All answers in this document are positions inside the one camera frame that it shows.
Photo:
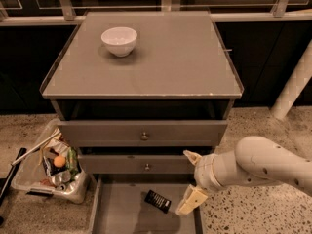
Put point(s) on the clear plastic storage bin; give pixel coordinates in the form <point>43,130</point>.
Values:
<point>35,171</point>

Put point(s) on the orange ball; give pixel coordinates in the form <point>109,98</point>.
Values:
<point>59,161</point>

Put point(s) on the grey drawer cabinet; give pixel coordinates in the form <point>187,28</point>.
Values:
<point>178,70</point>

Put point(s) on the grey drawer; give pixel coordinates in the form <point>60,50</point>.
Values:
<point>119,206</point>
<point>128,133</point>
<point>138,160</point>

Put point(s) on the metal railing frame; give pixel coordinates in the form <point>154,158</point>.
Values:
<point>59,12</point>

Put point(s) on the grey middle drawer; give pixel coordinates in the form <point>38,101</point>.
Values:
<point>138,160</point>

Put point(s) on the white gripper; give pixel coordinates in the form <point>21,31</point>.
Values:
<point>204,172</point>

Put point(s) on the black rxbar chocolate bar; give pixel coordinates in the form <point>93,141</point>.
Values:
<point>158,201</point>

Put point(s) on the grey bottom drawer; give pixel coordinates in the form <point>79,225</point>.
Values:
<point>119,206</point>

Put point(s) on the white stick in bin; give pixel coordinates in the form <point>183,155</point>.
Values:
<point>40,144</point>

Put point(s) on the white ceramic bowl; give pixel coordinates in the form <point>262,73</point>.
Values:
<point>119,41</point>

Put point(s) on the silver can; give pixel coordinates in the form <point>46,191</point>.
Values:
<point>57,180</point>

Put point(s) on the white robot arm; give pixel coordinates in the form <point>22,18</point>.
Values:
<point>255,161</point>

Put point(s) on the grey top drawer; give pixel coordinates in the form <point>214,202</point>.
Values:
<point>128,133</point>

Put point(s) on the green snack bag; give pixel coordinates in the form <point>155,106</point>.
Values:
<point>72,162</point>

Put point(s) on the black bar on floor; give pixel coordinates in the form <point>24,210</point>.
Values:
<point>5,182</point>

